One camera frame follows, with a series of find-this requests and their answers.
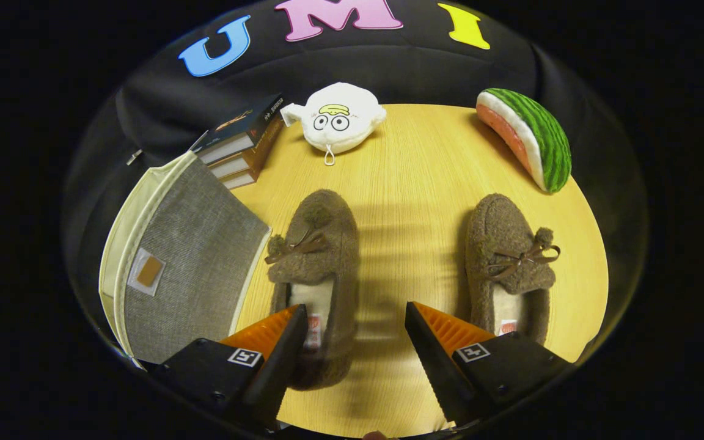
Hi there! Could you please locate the watermelon slice plush toy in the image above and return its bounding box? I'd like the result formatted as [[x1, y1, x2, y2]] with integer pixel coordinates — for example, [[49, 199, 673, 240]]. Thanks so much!
[[475, 87, 573, 194]]

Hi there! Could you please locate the brown book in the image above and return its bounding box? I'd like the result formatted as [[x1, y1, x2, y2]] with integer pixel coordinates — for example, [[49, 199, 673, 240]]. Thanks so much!
[[208, 119, 284, 179], [221, 153, 268, 190]]

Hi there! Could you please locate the dark blue book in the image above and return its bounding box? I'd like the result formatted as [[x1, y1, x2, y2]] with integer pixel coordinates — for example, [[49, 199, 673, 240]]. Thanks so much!
[[190, 93, 285, 166]]

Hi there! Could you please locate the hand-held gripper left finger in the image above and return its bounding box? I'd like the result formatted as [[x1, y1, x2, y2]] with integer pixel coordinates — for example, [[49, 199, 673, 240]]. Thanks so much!
[[144, 304, 310, 431]]

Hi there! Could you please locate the grey fabric storage box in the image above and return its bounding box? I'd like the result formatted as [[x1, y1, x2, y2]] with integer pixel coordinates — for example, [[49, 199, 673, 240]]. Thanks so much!
[[98, 150, 273, 367]]

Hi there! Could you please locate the white plush toy with face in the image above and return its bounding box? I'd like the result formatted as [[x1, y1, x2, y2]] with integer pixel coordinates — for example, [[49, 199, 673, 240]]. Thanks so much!
[[280, 82, 387, 167]]

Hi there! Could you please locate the brown fuzzy shoe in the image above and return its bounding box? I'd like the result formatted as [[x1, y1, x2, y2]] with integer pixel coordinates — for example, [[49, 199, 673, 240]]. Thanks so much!
[[265, 188, 361, 392], [465, 193, 562, 346]]

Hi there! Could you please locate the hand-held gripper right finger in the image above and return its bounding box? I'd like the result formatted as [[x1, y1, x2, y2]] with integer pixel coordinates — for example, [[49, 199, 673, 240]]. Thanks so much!
[[404, 301, 576, 428]]

